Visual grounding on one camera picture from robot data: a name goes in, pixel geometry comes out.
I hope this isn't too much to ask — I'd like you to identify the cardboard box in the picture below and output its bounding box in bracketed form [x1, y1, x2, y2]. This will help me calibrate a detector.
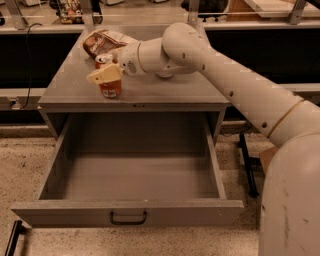
[259, 147, 278, 173]

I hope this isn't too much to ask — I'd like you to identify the orange soda can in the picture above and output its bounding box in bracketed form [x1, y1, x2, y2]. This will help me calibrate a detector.
[95, 53, 122, 98]

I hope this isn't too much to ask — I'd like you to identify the black cable left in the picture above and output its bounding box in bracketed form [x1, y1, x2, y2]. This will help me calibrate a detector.
[20, 22, 44, 110]

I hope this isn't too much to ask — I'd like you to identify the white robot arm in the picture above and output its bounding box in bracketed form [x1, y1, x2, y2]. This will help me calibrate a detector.
[88, 23, 320, 256]

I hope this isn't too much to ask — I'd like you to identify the grey cabinet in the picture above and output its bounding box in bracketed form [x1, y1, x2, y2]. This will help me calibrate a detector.
[39, 29, 230, 136]

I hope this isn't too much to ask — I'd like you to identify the brown chip bag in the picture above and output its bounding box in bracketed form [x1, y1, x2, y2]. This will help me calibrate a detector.
[83, 29, 136, 58]

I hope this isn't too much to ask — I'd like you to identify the open grey top drawer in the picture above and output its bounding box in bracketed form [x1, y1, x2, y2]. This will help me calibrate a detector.
[12, 112, 243, 228]

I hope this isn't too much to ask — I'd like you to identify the snack rack background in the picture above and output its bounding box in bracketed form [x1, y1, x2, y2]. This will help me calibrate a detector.
[49, 0, 104, 26]

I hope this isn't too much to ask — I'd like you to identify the black drawer handle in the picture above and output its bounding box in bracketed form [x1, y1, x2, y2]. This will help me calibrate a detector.
[109, 211, 147, 226]

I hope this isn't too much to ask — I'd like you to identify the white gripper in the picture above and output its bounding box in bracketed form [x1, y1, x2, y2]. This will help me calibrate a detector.
[87, 42, 140, 84]

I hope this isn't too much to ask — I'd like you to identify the black bar bottom left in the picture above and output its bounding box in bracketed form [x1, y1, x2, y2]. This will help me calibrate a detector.
[4, 220, 26, 256]

